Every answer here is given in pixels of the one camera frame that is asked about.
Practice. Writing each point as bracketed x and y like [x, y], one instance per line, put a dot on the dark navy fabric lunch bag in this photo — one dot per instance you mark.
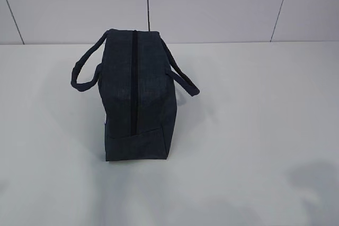
[136, 75]

